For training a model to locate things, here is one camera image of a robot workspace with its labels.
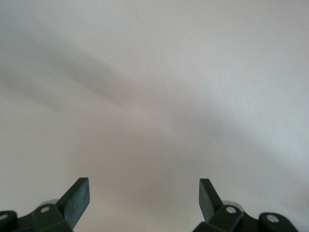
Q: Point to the white drawer cabinet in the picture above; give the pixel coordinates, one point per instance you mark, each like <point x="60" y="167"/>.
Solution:
<point x="154" y="72"/>

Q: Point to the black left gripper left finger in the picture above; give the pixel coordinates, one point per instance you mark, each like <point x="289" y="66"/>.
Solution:
<point x="77" y="200"/>

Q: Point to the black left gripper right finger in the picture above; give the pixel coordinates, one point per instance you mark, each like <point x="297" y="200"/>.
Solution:
<point x="207" y="200"/>

